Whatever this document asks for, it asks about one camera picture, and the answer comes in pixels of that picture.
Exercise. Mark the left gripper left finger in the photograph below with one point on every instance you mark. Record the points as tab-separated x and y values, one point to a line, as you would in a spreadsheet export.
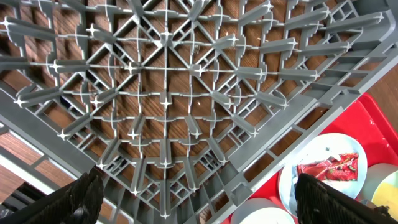
77	203

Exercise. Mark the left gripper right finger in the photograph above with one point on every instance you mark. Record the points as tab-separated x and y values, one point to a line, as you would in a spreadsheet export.
318	203

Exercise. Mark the red snack wrapper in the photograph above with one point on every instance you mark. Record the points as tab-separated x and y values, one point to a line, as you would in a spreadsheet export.
346	169

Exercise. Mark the small light blue bowl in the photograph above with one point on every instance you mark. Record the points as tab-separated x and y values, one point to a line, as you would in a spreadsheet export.
260	211

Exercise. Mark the white napkin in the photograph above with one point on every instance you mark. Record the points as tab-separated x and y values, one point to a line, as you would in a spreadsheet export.
314	157

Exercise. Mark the grey dishwasher rack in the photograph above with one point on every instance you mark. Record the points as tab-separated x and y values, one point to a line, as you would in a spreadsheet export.
185	108

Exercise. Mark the light blue plate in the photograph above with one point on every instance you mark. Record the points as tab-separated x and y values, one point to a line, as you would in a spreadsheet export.
340	143

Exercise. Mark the green bowl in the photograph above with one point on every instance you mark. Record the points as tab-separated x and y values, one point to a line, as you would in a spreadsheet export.
376	176

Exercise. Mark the yellow cup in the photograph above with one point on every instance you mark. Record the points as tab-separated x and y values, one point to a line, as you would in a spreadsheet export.
386	195

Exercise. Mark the red plastic tray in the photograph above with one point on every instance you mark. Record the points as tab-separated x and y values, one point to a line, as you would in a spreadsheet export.
363	120

